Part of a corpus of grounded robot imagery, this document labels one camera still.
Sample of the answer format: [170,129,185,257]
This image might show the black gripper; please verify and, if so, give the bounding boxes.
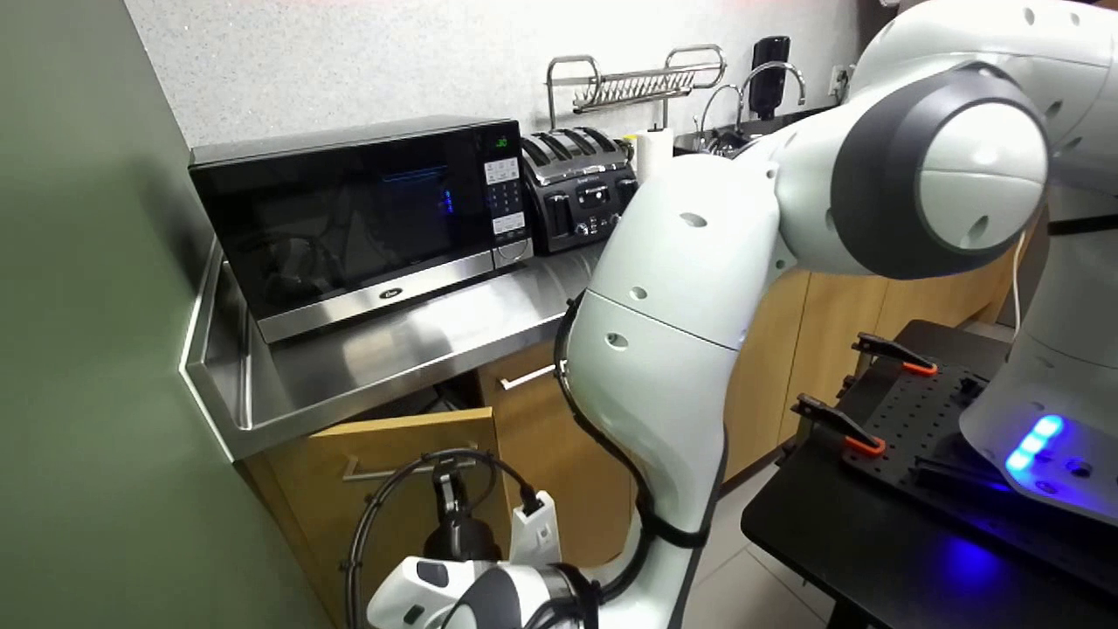
[418,455,503,570]

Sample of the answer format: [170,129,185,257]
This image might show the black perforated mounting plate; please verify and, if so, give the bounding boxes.
[835,362,1118,567]

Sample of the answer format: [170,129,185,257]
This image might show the white power cable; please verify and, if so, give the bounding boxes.
[1006,222,1029,332]

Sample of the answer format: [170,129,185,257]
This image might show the chrome sink faucet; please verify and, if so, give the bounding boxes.
[731,58,809,129]

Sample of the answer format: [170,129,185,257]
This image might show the black soap dispenser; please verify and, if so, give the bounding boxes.
[747,32,797,122]

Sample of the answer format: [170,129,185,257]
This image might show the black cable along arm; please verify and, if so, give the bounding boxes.
[340,293,717,629]

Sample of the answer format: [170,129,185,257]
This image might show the black microwave oven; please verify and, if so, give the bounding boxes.
[185,114,537,349]

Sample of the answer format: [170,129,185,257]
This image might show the black steel four-slot toaster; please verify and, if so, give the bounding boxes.
[518,122,643,257]

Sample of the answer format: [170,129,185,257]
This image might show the steel wire dish rack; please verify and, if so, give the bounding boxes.
[541,43,731,134]

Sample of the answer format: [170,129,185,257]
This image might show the black clamp with orange tip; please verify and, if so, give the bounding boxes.
[850,332,944,385]
[788,392,892,462]

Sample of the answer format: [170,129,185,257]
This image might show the steel cupboard door handle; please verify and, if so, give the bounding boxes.
[343,448,484,487]
[496,358,568,394]

